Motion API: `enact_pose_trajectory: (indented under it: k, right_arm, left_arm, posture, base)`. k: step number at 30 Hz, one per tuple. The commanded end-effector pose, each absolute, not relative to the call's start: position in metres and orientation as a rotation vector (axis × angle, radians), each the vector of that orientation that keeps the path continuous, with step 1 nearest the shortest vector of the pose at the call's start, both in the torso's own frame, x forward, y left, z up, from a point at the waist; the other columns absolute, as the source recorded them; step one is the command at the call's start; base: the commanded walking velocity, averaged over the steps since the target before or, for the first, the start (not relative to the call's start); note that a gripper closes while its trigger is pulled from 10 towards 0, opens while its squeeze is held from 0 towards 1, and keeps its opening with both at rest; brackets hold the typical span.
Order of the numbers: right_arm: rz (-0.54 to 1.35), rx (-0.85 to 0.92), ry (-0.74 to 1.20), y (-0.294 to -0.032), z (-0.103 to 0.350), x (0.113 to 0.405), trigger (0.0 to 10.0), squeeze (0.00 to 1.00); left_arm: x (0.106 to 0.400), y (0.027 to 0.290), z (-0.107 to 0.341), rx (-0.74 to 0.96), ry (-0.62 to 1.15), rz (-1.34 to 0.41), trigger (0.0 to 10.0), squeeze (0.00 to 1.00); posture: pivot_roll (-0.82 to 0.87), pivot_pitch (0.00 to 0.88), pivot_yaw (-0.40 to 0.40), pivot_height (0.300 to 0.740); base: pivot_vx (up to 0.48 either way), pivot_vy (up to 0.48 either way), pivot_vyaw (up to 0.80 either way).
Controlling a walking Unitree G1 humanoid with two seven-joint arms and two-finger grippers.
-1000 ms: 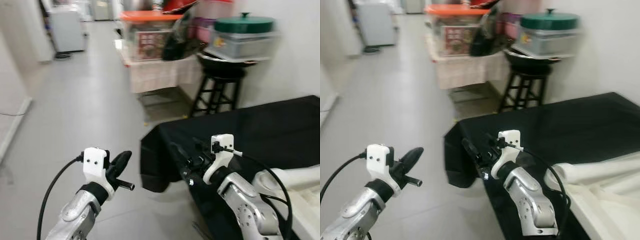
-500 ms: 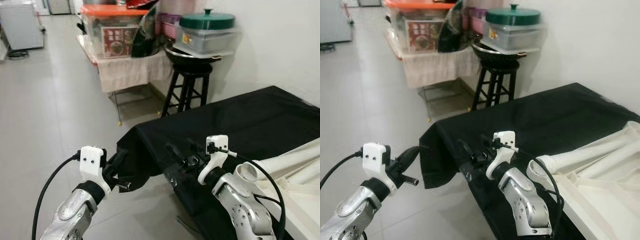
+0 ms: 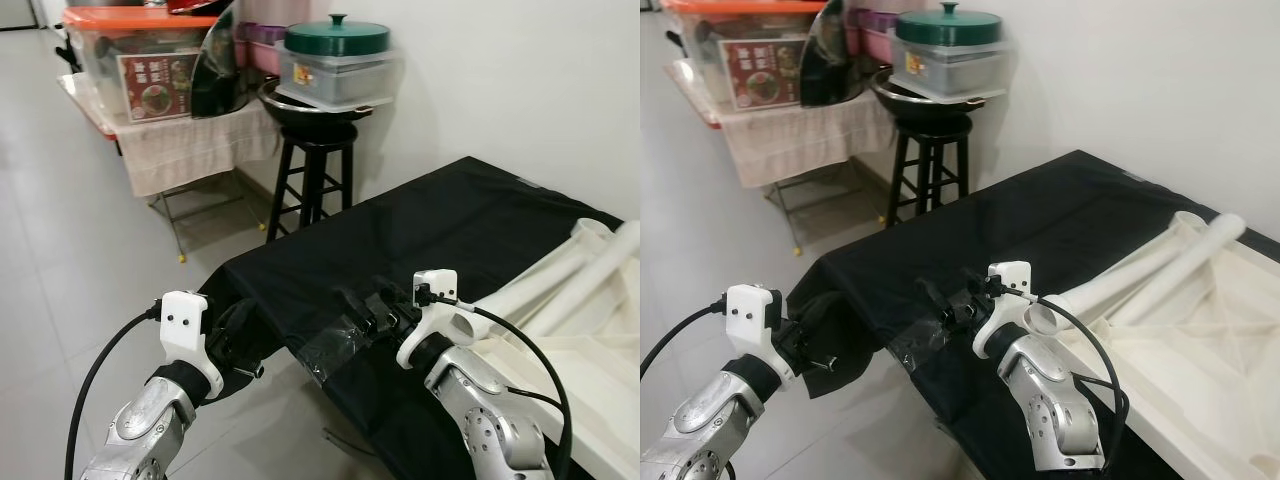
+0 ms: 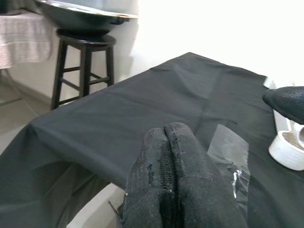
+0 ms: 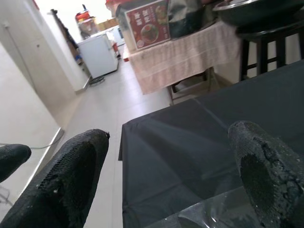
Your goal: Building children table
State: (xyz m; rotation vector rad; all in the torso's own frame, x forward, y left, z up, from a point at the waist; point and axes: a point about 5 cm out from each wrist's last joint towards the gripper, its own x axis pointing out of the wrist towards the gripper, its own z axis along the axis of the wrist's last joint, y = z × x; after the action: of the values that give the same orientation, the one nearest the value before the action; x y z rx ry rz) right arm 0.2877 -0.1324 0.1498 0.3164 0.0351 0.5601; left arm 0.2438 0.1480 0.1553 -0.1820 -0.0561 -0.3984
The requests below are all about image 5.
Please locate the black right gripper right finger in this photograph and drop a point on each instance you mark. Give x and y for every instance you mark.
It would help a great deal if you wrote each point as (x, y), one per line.
(273, 180)

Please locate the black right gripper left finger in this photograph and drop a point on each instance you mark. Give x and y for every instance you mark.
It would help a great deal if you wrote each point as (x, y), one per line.
(66, 180)

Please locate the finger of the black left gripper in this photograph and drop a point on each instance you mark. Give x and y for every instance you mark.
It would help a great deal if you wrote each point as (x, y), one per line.
(12, 159)

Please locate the crumpled clear plastic film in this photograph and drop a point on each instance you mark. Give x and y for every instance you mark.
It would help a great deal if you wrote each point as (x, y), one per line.
(202, 213)

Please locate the black tablecloth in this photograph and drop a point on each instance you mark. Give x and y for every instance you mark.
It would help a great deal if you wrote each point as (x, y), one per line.
(178, 154)

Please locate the white appliance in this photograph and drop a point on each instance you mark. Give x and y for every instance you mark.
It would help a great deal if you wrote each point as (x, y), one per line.
(97, 54)

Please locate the dark hanging clothes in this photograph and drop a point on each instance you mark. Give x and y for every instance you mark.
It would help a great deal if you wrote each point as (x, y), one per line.
(66, 31)

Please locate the black round stool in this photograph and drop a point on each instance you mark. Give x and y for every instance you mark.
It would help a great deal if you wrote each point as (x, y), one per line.
(261, 33)

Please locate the beige cloth covered table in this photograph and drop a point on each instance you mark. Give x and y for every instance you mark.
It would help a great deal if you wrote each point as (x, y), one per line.
(178, 61)

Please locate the red plastic containers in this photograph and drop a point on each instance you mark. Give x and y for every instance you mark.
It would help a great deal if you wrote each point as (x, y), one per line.
(83, 16)

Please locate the black wok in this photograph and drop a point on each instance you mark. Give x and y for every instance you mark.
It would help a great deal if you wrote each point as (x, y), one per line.
(256, 12)

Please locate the storage box with orange lid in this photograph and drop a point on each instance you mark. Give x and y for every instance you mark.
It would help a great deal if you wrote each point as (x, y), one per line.
(147, 26)

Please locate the glossy black bag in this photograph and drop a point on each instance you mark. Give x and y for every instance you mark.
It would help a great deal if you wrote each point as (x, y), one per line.
(185, 21)

